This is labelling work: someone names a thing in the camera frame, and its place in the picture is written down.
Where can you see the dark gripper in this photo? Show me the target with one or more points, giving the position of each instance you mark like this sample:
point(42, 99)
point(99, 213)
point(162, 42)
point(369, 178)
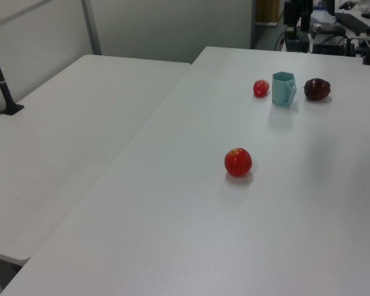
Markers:
point(302, 6)

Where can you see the teal hexagonal mug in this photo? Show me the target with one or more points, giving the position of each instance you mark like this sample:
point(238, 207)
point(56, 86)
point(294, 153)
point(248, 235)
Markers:
point(279, 92)

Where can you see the grey device behind table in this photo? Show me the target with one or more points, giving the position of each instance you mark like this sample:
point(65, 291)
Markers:
point(297, 41)

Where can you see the dark bag on desk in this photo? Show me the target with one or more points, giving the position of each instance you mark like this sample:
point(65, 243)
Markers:
point(327, 29)

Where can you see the yellow brown board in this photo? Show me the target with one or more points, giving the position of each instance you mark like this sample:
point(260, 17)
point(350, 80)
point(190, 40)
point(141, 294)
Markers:
point(266, 10)

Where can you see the black equipment box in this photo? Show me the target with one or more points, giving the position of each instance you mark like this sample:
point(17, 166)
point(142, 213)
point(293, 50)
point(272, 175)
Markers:
point(333, 47)

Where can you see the black keyboard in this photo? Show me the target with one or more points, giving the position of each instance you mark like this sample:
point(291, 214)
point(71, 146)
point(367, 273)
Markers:
point(353, 21)

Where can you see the dark red apple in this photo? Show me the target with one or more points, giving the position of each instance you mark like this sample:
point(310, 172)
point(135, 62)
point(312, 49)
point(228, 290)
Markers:
point(317, 89)

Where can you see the small red apple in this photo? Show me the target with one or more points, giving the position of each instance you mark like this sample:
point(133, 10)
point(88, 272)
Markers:
point(261, 88)

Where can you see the bright red apple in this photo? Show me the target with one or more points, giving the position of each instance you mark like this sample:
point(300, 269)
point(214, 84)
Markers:
point(238, 162)

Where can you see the black camera stand pole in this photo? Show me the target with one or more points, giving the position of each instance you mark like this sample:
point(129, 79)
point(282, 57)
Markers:
point(1, 83)

